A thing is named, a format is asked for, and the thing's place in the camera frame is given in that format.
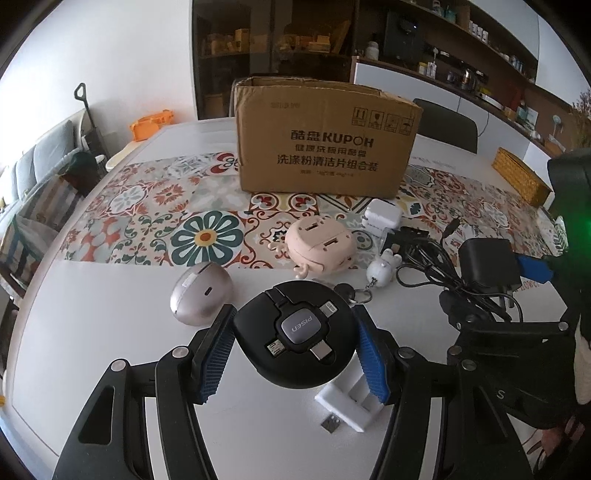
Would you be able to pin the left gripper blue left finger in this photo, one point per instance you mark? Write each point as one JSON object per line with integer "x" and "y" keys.
{"x": 181, "y": 384}

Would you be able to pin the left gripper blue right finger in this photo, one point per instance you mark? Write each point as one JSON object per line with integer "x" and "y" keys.
{"x": 402, "y": 378}

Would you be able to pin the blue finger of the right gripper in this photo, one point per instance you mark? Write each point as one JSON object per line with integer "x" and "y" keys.
{"x": 534, "y": 269}

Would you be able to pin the black power adapter with cable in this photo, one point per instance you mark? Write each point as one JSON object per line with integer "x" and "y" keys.
{"x": 485, "y": 275}

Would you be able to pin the white battery charger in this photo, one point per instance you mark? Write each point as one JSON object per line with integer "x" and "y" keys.
{"x": 348, "y": 399}

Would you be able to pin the silver oval mouse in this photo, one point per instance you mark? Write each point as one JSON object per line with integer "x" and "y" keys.
{"x": 199, "y": 294}

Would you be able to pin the black round cable hub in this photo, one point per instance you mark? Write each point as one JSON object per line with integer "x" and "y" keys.
{"x": 298, "y": 334}

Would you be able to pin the white rabbit keychain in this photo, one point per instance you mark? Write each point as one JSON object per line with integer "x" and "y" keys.
{"x": 379, "y": 274}

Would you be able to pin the black clip device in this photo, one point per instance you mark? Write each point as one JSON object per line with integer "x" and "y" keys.
{"x": 399, "y": 239}

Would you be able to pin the white square charger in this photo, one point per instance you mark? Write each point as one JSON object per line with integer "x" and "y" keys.
{"x": 381, "y": 215}

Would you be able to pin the pink round deer device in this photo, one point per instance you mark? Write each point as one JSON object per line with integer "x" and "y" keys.
{"x": 319, "y": 245}

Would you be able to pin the woven rattan tissue box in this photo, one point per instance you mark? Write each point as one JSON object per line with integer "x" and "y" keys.
{"x": 521, "y": 177}

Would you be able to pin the dried flower vase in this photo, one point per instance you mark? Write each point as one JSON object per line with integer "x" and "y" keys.
{"x": 581, "y": 112}

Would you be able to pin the patterned table runner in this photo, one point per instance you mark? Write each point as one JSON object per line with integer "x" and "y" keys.
{"x": 181, "y": 211}

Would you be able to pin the right dark dining chair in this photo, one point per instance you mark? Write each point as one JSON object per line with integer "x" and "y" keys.
{"x": 447, "y": 126}

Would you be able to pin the dark dining chair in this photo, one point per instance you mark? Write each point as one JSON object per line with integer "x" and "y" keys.
{"x": 447, "y": 126}
{"x": 241, "y": 91}

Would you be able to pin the small white side table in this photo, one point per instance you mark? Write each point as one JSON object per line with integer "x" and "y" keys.
{"x": 121, "y": 155}

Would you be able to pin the black upright vacuum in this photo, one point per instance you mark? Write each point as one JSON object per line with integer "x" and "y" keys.
{"x": 90, "y": 137}

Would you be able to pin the orange plastic crate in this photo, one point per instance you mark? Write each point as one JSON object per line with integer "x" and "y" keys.
{"x": 144, "y": 127}

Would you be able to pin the grey sofa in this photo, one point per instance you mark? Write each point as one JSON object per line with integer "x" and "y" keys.
{"x": 19, "y": 178}

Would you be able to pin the brown cardboard box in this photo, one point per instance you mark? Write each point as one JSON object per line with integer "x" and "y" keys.
{"x": 300, "y": 135}

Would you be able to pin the black coffee machine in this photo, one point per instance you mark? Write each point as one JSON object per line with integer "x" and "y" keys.
{"x": 402, "y": 43}

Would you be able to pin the left dark dining chair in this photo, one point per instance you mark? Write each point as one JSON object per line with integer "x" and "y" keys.
{"x": 241, "y": 91}

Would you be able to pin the dark glass cabinet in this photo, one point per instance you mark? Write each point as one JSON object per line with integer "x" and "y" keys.
{"x": 232, "y": 40}

